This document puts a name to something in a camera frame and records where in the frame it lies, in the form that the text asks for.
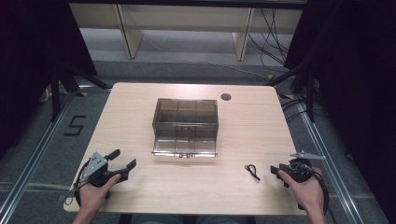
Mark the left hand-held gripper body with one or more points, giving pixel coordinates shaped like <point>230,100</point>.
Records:
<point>95,166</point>

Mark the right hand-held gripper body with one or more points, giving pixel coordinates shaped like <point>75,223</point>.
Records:
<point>299,171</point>

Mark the clear brown plastic storage box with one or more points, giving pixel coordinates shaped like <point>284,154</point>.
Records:
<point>185,126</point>

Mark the person's right hand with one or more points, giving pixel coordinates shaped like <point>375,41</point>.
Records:
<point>306,193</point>

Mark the person's left hand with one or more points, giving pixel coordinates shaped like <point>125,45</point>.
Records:
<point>93,196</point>

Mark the yellow black tape marker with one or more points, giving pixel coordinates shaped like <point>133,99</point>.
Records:
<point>287,96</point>
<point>82,93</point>
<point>270,76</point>

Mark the black metal stand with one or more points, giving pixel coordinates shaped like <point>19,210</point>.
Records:
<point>56,93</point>
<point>309,93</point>

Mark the grey table grommet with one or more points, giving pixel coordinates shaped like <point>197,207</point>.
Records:
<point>226,96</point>

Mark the black curtain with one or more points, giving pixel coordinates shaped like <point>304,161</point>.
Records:
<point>28,62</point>
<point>358,77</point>

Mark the light wooden desk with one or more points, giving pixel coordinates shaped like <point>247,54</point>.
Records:
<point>183,18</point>

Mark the aluminium floor rail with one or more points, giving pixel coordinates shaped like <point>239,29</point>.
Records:
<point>34,155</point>
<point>330,168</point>

